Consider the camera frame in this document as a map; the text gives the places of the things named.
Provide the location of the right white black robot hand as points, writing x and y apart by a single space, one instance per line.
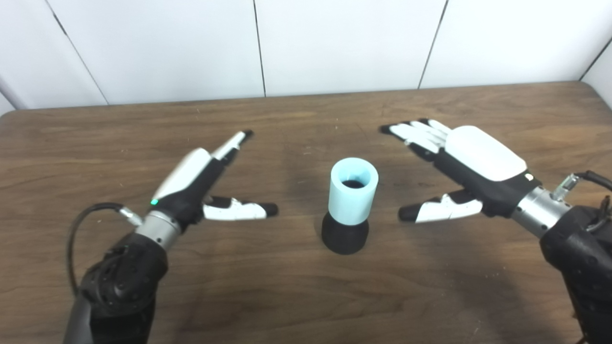
483 165

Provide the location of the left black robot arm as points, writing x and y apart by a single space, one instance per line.
119 282

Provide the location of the black funnel-shaped nozzle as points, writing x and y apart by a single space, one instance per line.
345 239

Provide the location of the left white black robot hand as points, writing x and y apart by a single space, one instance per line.
191 184

